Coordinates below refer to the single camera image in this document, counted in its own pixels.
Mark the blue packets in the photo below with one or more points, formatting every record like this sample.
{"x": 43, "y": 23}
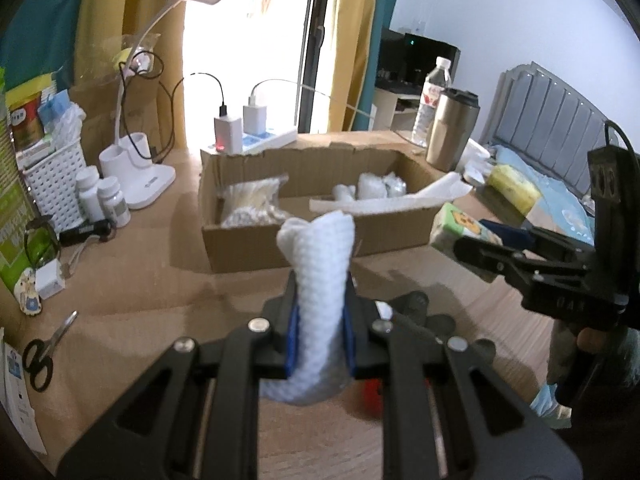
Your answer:
{"x": 54, "y": 109}

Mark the green cartoon tissue pack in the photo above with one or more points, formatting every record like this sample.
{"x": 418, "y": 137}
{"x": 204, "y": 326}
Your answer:
{"x": 460, "y": 225}

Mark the yellow tissue pack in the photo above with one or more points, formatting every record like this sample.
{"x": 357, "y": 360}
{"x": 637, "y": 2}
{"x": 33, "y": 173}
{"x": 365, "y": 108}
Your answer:
{"x": 515, "y": 190}

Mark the light blue printed blanket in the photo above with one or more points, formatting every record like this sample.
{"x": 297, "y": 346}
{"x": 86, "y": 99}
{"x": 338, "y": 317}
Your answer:
{"x": 560, "y": 197}

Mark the clear plastic water bottle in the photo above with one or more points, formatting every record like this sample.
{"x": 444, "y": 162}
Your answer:
{"x": 431, "y": 95}

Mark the white pill bottle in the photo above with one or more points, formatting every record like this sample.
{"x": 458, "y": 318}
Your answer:
{"x": 114, "y": 202}
{"x": 89, "y": 195}

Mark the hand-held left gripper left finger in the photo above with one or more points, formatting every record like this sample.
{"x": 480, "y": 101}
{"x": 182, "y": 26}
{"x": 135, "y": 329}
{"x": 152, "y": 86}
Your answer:
{"x": 292, "y": 340}

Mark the small white desk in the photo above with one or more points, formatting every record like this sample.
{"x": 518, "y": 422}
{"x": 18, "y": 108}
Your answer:
{"x": 390, "y": 107}

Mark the light blue slipper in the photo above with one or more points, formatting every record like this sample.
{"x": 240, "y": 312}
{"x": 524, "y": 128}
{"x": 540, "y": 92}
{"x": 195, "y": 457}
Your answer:
{"x": 550, "y": 407}

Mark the green snack bag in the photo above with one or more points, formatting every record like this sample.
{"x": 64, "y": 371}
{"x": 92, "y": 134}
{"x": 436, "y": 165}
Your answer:
{"x": 10, "y": 210}

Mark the dark door frame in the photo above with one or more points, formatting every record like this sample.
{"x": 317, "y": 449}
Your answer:
{"x": 315, "y": 35}

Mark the small white box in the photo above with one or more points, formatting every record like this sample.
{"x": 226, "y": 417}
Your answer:
{"x": 50, "y": 282}

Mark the green tinted glasses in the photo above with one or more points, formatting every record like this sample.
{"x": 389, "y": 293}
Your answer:
{"x": 42, "y": 245}

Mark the clear crinkled plastic bag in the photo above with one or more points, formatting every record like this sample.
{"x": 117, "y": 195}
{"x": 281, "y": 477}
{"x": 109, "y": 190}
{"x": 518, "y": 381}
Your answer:
{"x": 380, "y": 185}

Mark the black monitor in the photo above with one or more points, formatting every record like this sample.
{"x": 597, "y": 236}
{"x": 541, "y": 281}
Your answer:
{"x": 442, "y": 57}

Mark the white paper leaflet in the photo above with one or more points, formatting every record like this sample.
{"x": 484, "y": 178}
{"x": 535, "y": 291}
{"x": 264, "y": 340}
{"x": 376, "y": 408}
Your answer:
{"x": 17, "y": 400}

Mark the brown cardboard box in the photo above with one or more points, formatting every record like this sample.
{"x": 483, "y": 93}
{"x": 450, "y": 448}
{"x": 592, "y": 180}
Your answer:
{"x": 250, "y": 247}

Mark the white foam wraps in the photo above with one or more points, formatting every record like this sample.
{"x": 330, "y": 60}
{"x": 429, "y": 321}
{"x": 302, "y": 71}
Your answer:
{"x": 400, "y": 203}

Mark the white power strip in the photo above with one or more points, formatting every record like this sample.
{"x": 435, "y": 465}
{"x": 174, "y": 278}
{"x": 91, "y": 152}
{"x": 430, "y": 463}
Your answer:
{"x": 270, "y": 139}

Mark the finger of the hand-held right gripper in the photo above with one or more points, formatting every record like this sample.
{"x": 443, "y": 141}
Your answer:
{"x": 485, "y": 255}
{"x": 505, "y": 232}

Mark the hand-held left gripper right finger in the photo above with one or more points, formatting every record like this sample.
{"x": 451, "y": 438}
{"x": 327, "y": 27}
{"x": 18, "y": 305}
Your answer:
{"x": 351, "y": 347}

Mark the person's right hand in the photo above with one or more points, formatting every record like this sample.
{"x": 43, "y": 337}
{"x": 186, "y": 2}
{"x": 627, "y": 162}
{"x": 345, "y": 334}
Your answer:
{"x": 590, "y": 342}

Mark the steel tumbler with black lid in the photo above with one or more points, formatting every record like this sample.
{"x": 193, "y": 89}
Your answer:
{"x": 452, "y": 130}

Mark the clear bag of cotton swabs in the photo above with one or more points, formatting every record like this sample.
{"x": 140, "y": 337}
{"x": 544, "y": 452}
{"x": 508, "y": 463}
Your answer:
{"x": 250, "y": 201}

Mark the grey padded headboard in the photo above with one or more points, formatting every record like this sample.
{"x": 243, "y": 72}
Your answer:
{"x": 550, "y": 110}

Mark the white plastic basket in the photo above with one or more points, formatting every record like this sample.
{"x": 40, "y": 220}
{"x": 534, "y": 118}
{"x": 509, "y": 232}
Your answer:
{"x": 55, "y": 185}

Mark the yellow curtain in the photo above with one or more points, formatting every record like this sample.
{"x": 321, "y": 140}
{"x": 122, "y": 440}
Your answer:
{"x": 105, "y": 25}
{"x": 352, "y": 35}

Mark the black flashlight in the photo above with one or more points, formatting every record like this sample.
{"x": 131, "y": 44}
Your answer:
{"x": 85, "y": 232}

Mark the white foam net sleeve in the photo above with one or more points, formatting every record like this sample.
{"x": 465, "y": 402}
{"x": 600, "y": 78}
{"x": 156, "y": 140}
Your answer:
{"x": 320, "y": 280}

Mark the teal curtain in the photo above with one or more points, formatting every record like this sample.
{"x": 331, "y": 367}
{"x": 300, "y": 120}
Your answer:
{"x": 35, "y": 25}
{"x": 382, "y": 20}

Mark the white charger with black plug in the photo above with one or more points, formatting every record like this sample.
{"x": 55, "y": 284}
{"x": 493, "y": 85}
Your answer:
{"x": 227, "y": 132}

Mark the small cartoon figurine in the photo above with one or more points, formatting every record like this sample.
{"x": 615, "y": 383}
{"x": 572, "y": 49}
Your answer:
{"x": 29, "y": 295}

